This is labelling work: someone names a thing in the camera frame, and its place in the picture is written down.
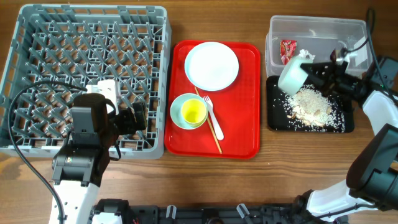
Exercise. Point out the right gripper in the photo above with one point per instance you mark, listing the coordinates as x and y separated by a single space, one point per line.
333 78

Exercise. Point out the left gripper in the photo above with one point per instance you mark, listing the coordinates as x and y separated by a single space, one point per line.
130 126

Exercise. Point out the white tissue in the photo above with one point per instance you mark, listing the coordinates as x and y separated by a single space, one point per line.
306 54

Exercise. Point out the green bowl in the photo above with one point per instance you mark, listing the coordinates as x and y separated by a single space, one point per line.
293 76

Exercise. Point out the rice and food scraps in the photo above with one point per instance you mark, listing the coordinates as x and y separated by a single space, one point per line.
308 110

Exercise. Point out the red snack wrapper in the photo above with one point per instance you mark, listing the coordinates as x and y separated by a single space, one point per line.
287 49

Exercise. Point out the small light blue bowl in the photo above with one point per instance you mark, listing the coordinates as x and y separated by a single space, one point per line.
175 110

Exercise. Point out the yellow plastic cup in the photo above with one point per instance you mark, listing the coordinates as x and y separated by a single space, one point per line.
194 112

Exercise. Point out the wooden chopstick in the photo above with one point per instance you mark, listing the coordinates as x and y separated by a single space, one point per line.
211 128

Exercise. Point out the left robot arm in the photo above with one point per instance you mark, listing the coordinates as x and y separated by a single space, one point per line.
79 165

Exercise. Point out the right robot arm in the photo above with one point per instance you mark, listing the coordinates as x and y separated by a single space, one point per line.
371 182

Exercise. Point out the grey dishwasher rack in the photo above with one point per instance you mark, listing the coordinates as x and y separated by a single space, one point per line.
57 50

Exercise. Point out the clear plastic bin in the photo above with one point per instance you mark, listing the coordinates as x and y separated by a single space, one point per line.
318 35

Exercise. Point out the black tray bin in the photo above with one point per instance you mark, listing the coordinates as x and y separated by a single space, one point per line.
276 121

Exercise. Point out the white plastic fork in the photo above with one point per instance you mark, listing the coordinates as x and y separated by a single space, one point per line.
216 126

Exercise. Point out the large light blue plate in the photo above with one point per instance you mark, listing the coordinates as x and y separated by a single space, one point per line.
211 66

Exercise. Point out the red plastic tray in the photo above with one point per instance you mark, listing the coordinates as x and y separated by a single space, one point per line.
237 108

